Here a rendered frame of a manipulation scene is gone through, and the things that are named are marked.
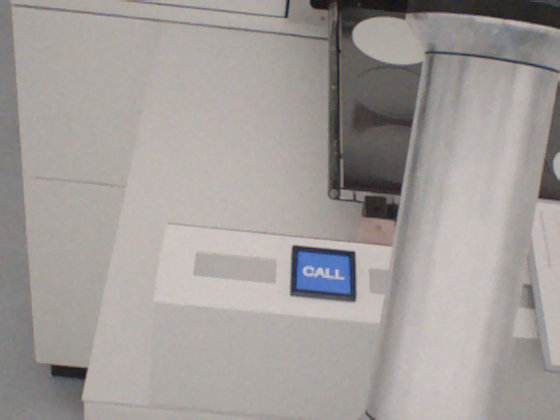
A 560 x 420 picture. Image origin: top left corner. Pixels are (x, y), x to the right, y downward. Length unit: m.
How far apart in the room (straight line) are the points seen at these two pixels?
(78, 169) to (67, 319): 0.34
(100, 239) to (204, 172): 0.54
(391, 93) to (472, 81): 0.59
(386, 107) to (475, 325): 0.59
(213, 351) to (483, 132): 0.37
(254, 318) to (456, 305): 0.27
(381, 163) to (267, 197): 0.14
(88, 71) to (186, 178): 0.36
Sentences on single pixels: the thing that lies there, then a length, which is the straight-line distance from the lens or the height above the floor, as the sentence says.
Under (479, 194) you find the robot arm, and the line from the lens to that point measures 0.67.
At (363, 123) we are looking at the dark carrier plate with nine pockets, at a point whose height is 0.90.
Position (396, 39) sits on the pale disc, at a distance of 1.35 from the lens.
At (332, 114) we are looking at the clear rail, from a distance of 1.20.
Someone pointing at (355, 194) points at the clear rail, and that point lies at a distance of 1.11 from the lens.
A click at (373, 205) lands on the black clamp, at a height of 0.91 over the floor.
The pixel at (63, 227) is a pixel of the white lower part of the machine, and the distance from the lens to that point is 1.74.
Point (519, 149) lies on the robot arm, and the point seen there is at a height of 1.22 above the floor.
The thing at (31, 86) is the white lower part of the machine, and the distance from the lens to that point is 1.57.
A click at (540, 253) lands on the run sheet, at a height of 0.97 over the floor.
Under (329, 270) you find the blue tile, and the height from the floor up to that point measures 0.96.
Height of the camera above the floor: 1.62
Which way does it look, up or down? 42 degrees down
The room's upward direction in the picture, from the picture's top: 8 degrees clockwise
